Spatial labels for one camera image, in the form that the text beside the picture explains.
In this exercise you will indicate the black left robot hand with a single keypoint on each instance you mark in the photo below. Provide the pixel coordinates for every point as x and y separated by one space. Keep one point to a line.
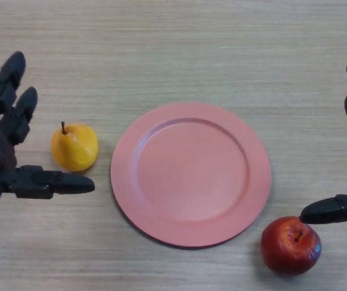
0 157

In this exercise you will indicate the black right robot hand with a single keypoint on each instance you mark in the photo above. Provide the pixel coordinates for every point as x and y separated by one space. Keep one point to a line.
328 210

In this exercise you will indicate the yellow pear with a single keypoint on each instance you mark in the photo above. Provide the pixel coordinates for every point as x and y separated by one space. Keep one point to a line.
73 148

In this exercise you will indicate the pink round plate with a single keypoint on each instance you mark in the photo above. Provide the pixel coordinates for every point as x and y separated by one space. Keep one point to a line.
210 182

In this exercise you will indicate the red apple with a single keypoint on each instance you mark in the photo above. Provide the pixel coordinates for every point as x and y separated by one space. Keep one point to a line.
288 248

